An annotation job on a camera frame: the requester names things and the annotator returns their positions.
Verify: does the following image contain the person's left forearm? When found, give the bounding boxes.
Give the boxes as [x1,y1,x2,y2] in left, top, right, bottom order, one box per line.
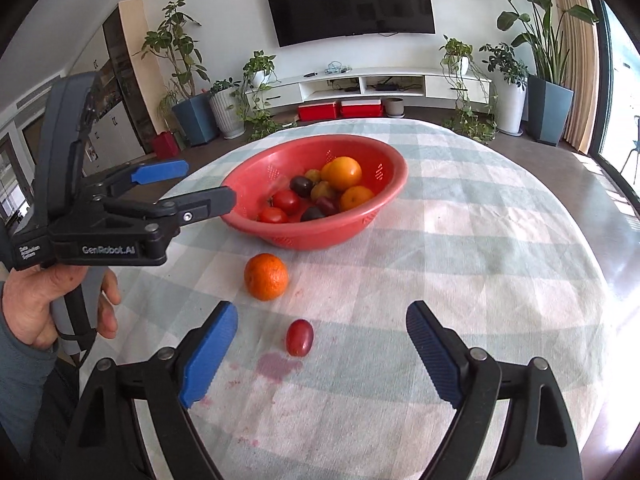
[0,280,66,458]

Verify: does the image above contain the white television cabinet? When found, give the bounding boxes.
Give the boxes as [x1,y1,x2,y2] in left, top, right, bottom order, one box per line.
[272,66,493,111]

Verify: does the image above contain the medium smooth orange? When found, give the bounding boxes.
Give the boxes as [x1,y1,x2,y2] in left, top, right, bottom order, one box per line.
[340,185,376,212]

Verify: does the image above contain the black wall television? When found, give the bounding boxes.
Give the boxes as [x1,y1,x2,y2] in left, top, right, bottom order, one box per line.
[263,0,436,48]

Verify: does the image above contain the plant in tall white pot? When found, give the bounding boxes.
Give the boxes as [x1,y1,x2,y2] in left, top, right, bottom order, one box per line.
[479,42,530,136]

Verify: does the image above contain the white and brown wall cupboard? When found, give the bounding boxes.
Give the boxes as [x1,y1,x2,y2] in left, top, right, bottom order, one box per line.
[70,5,156,161]

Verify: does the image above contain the large plant in dark pot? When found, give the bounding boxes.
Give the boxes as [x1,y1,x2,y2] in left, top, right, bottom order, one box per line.
[460,0,600,147]

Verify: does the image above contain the plant in ribbed white pot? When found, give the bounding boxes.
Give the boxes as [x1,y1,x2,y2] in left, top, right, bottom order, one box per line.
[207,77,247,139]

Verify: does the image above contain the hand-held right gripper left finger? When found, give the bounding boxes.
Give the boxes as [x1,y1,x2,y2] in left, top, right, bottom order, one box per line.
[60,301,239,480]

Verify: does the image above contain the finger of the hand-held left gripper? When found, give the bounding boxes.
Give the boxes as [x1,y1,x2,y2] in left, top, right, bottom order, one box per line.
[85,159,190,197]
[102,186,237,241]

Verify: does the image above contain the tall plant in blue pot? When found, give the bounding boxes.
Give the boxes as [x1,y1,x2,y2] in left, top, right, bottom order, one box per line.
[141,0,218,147]

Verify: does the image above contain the red storage box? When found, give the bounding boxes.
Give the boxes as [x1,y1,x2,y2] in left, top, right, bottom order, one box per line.
[340,100,382,118]
[298,102,337,122]

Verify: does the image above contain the grey chair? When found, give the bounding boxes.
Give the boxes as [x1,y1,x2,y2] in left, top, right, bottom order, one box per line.
[622,115,640,186]

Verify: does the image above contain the oval red plum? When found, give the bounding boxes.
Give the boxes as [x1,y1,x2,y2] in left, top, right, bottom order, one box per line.
[285,319,315,358]

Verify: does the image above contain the red plastic colander bowl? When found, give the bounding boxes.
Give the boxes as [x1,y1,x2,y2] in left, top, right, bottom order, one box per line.
[220,135,408,252]

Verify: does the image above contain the person's left hand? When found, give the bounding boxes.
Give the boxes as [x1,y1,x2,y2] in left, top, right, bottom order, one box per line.
[0,260,122,351]

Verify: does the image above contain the trailing plant in white pot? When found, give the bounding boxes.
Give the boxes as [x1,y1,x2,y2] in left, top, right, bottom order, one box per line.
[440,35,498,143]
[232,50,296,141]

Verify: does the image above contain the large smooth orange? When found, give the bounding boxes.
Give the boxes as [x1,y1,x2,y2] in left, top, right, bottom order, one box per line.
[320,156,363,192]

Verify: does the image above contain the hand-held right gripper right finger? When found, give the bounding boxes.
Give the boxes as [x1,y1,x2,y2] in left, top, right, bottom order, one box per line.
[406,301,583,480]

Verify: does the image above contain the bumpy orange mandarin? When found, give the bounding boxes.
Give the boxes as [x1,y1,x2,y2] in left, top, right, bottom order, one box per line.
[244,253,290,302]

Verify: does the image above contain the beige curtain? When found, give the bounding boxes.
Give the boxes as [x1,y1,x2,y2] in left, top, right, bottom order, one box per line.
[550,0,608,156]

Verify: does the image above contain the red bin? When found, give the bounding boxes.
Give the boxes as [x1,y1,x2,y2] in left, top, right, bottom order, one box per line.
[151,131,182,158]

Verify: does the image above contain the window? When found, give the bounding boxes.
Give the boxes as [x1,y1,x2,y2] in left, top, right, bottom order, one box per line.
[595,0,640,186]

